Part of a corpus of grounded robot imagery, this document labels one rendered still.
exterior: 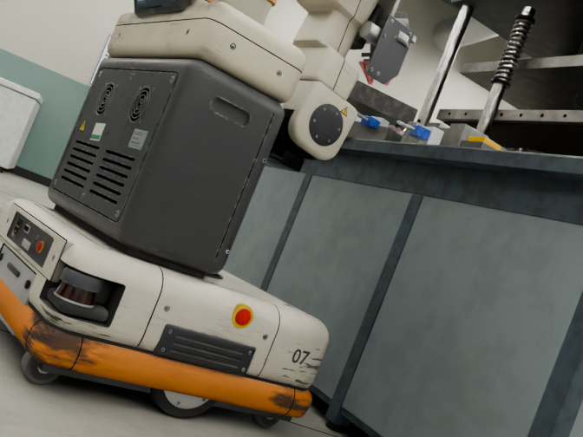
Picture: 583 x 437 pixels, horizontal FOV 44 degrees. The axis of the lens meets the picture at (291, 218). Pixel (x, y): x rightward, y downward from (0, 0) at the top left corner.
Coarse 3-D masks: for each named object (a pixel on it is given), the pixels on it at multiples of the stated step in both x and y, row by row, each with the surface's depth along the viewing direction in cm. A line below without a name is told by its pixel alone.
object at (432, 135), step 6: (408, 126) 190; (414, 126) 192; (420, 126) 190; (414, 132) 191; (420, 132) 190; (426, 132) 191; (432, 132) 191; (438, 132) 192; (420, 138) 192; (426, 138) 191; (432, 138) 191; (438, 138) 192; (432, 144) 191; (438, 144) 192
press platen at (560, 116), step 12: (444, 120) 338; (456, 120) 330; (468, 120) 322; (504, 120) 300; (516, 120) 294; (528, 120) 288; (540, 120) 282; (552, 120) 277; (564, 120) 272; (576, 120) 267
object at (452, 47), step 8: (464, 8) 342; (472, 8) 342; (464, 16) 341; (456, 24) 342; (464, 24) 341; (456, 32) 341; (464, 32) 343; (456, 40) 341; (448, 48) 341; (456, 48) 341; (448, 56) 340; (440, 64) 342; (448, 64) 340; (440, 72) 340; (448, 72) 341; (440, 80) 340; (432, 88) 340; (440, 88) 340; (432, 96) 340; (424, 104) 341; (432, 104) 340; (424, 112) 340; (432, 112) 341; (424, 120) 339
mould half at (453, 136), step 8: (440, 128) 198; (448, 128) 195; (456, 128) 192; (464, 128) 190; (472, 128) 191; (408, 136) 210; (448, 136) 194; (456, 136) 191; (464, 136) 190; (480, 136) 193; (440, 144) 196; (448, 144) 193; (456, 144) 190
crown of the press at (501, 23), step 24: (456, 0) 344; (480, 0) 332; (504, 0) 323; (528, 0) 313; (552, 0) 305; (576, 0) 297; (504, 24) 348; (552, 24) 328; (576, 24) 318; (528, 48) 364; (552, 48) 353; (576, 48) 342; (576, 96) 307
